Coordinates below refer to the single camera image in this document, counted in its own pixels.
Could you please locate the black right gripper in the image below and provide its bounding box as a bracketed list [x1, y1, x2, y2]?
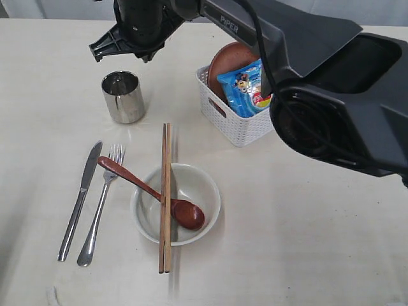
[89, 22, 183, 63]

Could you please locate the brown round plate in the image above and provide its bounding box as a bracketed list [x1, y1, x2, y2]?
[207, 42, 260, 104]

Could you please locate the blue chips bag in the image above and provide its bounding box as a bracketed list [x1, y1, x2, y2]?
[217, 59, 274, 118]

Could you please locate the silver metal fork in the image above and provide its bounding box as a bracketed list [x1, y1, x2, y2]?
[76, 144, 126, 267]

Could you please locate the silver table knife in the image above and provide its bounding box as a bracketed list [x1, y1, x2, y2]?
[57, 141, 103, 262]

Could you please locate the white floral ceramic bowl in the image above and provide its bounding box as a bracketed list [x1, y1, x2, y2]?
[130, 163, 221, 246]

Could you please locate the brown wooden spoon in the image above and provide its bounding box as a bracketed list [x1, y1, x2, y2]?
[98, 156, 206, 230]

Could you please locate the wooden chopstick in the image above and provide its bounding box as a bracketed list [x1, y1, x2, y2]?
[164, 123, 171, 273]
[158, 124, 166, 274]

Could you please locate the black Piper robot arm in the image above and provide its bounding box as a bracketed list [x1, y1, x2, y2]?
[90, 1, 407, 180]

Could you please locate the white perforated plastic basket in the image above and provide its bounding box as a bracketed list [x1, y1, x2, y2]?
[196, 66, 273, 147]

